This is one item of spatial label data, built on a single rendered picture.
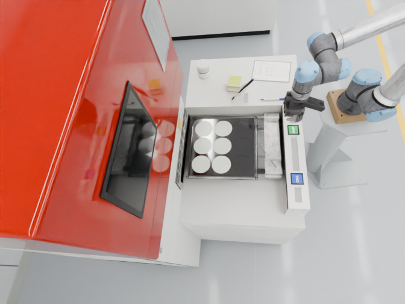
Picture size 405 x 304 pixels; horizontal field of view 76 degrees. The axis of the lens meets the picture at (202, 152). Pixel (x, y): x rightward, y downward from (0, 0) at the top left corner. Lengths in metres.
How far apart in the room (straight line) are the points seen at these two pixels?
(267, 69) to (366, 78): 0.50
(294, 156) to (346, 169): 1.15
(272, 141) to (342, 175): 1.08
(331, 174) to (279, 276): 0.91
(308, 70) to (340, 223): 1.52
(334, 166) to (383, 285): 0.88
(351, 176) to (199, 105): 1.45
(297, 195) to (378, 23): 0.73
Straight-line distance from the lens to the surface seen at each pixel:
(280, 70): 1.61
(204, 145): 1.43
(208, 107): 1.48
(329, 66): 1.08
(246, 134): 1.44
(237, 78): 1.49
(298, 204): 1.26
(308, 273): 2.21
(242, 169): 1.36
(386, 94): 1.38
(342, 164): 2.45
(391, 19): 1.23
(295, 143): 1.37
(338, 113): 1.60
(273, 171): 1.35
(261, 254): 2.17
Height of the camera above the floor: 2.17
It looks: 63 degrees down
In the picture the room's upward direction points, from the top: 20 degrees counter-clockwise
